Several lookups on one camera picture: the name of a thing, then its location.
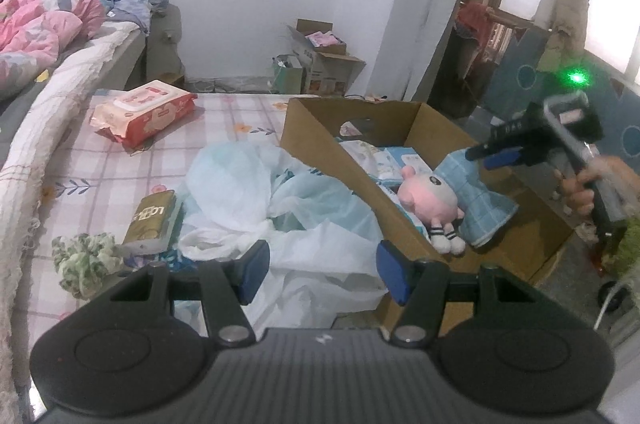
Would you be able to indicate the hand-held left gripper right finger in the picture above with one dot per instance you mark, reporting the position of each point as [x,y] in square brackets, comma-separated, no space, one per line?
[392,274]

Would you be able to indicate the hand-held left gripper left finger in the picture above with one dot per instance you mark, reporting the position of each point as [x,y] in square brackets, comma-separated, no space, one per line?
[252,271]

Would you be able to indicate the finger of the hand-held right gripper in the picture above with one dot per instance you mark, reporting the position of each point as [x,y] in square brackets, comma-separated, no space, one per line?
[495,148]
[502,161]

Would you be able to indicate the blue checked towel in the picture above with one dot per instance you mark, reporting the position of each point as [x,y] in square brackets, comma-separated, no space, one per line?
[480,209]

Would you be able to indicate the pink plush toy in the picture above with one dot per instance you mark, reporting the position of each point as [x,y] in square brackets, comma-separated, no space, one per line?
[430,199]

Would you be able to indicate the white light blue tissue packet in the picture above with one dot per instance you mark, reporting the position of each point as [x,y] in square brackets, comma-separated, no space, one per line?
[407,161]

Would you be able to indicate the gold tissue packet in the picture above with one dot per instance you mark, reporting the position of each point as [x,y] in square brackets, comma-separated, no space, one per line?
[147,216]

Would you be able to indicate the brown cardboard box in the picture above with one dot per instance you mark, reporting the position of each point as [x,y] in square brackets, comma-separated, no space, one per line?
[320,143]

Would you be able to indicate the green floral cloth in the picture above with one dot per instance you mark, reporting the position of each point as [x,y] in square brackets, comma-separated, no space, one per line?
[85,261]

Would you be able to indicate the person's right hand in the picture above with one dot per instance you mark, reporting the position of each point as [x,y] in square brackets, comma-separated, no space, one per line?
[580,199]

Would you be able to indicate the white plastic bag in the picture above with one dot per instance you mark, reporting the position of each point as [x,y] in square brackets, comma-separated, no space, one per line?
[310,264]

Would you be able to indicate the blue patterned panel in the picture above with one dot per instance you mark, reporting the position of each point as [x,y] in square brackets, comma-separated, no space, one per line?
[520,78]

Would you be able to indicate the dark cabinet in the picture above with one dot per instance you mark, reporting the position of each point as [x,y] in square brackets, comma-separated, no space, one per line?
[460,73]

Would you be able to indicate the light blue plastic bag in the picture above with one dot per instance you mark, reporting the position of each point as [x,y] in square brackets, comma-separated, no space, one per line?
[240,174]

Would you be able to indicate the white patterned packet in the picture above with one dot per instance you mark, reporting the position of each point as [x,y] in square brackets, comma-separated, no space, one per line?
[367,158]

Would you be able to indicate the beige hanging coat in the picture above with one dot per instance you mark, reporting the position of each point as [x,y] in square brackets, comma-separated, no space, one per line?
[565,3]

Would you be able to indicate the red clothes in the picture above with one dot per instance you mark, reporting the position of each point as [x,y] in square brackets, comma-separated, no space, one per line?
[477,18]

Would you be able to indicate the plaid printed mattress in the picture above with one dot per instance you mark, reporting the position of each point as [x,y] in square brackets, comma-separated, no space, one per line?
[225,118]

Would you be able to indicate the printed cardboard box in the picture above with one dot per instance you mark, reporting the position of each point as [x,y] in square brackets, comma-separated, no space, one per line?
[330,73]

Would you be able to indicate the red wet wipes pack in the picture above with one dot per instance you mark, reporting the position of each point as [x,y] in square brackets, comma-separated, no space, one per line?
[145,108]

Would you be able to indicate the green paper bag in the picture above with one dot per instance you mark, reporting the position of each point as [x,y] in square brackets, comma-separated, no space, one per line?
[287,76]

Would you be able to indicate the pink packet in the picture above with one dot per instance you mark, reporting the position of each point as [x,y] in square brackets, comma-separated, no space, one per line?
[322,39]

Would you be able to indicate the open cardboard box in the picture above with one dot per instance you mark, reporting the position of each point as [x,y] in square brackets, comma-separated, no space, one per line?
[310,28]

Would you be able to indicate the white fringed blanket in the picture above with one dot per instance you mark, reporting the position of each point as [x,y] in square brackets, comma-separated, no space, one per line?
[30,128]

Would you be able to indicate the purple clothes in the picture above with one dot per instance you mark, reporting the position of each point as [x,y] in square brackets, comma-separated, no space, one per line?
[132,6]

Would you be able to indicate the pink printed quilt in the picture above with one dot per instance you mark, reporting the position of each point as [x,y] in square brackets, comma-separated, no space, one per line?
[35,28]

